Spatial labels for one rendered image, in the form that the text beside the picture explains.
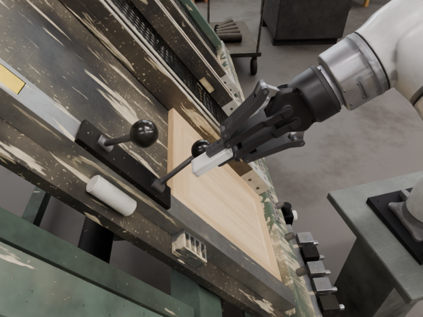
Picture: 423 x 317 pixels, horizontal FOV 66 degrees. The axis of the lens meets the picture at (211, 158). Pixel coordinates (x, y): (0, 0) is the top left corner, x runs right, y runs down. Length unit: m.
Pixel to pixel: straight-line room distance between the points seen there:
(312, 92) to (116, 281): 0.41
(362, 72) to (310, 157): 2.44
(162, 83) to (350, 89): 0.57
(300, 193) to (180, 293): 1.88
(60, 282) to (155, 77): 0.64
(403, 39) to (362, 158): 2.59
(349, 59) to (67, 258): 0.46
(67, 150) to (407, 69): 0.46
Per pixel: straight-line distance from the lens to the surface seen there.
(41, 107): 0.50
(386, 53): 0.46
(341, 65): 0.45
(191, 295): 0.73
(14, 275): 0.35
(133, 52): 0.88
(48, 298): 0.36
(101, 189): 0.51
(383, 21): 0.47
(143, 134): 0.42
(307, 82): 0.46
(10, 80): 0.50
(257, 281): 0.83
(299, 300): 1.00
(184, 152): 0.83
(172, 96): 0.93
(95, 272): 0.55
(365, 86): 0.46
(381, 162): 3.05
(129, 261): 2.15
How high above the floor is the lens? 1.78
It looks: 40 degrees down
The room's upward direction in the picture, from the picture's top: straight up
